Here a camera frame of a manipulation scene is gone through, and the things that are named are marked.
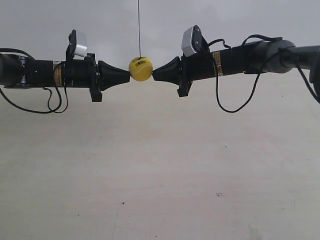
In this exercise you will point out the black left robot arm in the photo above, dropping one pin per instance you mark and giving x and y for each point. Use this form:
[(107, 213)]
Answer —
[(19, 70)]

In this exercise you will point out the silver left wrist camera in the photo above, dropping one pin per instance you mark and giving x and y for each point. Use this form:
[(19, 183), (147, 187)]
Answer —
[(77, 45)]

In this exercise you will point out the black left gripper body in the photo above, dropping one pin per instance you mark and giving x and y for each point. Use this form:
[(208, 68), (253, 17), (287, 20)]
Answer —
[(82, 73)]

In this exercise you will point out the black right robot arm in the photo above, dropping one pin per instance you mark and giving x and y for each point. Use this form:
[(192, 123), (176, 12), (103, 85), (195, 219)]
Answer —
[(251, 58)]

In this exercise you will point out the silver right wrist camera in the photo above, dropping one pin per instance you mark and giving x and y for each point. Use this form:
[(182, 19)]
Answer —
[(193, 42)]

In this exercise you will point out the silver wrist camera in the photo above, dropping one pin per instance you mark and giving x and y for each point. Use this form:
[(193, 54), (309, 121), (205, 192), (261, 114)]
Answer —
[(77, 45), (193, 42)]

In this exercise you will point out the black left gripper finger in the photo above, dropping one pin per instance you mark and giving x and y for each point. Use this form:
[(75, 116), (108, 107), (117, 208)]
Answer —
[(110, 76)]

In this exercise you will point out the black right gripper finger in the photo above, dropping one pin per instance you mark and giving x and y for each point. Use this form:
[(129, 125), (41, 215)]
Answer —
[(170, 72)]

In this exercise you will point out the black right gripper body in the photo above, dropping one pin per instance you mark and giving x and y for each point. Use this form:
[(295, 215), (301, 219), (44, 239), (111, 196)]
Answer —
[(199, 66)]

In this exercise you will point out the yellow tennis ball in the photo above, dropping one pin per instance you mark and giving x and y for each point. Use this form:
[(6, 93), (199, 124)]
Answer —
[(140, 68)]

